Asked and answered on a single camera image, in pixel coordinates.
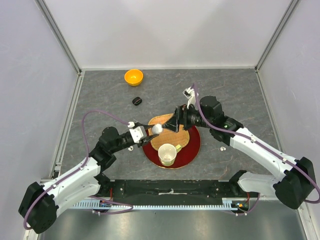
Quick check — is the white earbud charging case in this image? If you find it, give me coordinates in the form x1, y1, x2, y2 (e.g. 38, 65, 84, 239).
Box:
151, 123, 163, 135

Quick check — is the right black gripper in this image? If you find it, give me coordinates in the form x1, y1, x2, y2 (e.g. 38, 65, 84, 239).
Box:
162, 101, 213, 133

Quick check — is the red round plate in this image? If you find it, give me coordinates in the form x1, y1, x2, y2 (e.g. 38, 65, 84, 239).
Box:
142, 126, 201, 169

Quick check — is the cream mug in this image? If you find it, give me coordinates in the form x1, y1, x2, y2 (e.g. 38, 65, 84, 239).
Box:
158, 143, 182, 167

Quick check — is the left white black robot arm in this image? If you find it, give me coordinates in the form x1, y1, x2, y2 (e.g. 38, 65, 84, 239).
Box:
18, 122, 163, 234

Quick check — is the white slotted cable duct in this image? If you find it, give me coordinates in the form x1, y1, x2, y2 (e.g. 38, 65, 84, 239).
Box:
70, 198, 243, 211

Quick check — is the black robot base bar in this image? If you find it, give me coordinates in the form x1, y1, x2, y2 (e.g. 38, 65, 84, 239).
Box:
97, 179, 245, 199

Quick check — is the woven bamboo tray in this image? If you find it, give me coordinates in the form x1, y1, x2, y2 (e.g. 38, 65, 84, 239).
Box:
148, 113, 190, 151

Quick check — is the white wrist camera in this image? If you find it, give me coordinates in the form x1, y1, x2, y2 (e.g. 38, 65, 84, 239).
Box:
127, 121, 147, 144
182, 84, 199, 109

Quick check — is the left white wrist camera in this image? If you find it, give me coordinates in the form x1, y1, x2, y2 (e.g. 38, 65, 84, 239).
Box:
127, 121, 147, 144

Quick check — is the black earbud charging case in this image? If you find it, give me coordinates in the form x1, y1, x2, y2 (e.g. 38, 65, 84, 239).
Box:
132, 96, 143, 106

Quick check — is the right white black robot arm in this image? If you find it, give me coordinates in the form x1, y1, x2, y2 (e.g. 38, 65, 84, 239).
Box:
162, 96, 320, 210

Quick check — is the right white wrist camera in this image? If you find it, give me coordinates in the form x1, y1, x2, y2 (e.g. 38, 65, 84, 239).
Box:
182, 84, 199, 109

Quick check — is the orange bowl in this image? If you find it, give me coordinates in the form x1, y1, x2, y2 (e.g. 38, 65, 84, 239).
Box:
124, 69, 144, 87

